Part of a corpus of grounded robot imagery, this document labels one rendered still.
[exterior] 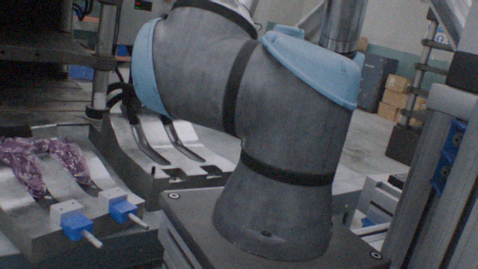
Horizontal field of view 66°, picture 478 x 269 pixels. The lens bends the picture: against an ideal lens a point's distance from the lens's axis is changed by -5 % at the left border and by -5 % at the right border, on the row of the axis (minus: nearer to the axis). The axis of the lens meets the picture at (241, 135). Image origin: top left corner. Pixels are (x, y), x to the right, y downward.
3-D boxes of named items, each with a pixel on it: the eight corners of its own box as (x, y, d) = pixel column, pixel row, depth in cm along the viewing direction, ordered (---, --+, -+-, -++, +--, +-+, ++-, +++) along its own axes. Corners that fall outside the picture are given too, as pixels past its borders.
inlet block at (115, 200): (155, 235, 78) (158, 212, 77) (136, 243, 74) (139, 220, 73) (115, 208, 85) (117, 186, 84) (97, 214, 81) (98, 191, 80)
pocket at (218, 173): (221, 183, 103) (224, 171, 102) (204, 186, 99) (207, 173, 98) (212, 176, 106) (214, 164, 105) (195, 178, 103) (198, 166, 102)
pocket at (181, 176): (186, 188, 96) (188, 175, 95) (166, 191, 93) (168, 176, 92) (177, 180, 99) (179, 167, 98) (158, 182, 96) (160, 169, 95)
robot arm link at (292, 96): (333, 186, 39) (370, 54, 35) (213, 149, 43) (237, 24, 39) (343, 155, 50) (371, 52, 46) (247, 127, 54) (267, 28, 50)
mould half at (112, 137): (235, 198, 108) (244, 154, 104) (148, 212, 92) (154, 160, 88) (157, 136, 144) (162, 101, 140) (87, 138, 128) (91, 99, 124)
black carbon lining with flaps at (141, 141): (209, 169, 106) (215, 136, 104) (156, 173, 97) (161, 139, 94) (156, 127, 132) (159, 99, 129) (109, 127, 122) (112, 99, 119)
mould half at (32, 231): (142, 222, 87) (147, 178, 84) (31, 264, 66) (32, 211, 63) (35, 146, 113) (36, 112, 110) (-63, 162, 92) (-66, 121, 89)
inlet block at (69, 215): (112, 254, 70) (114, 229, 68) (88, 264, 66) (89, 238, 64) (72, 222, 76) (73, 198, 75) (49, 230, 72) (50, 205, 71)
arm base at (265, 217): (353, 249, 47) (378, 177, 44) (254, 272, 39) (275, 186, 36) (283, 193, 59) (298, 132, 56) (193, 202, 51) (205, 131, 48)
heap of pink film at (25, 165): (101, 182, 89) (104, 151, 87) (26, 201, 74) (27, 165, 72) (45, 144, 102) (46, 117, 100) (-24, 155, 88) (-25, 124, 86)
